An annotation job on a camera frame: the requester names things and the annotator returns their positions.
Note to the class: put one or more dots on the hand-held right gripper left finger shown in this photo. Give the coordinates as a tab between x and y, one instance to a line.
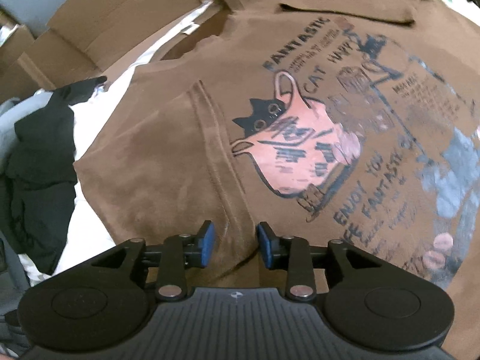
208	242

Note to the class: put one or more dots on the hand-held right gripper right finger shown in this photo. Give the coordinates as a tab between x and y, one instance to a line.
264	245

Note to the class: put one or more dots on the brown printed t-shirt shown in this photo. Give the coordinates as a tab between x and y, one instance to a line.
168	150

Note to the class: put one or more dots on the cream bear printed blanket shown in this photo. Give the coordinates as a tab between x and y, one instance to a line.
90	213

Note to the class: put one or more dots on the crumpled black garment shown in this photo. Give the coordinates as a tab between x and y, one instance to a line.
41	157

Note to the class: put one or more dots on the grey-blue neck pillow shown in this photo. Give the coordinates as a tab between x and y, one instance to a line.
22	107

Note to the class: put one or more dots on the flattened cardboard box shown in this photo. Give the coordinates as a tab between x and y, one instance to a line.
112	18

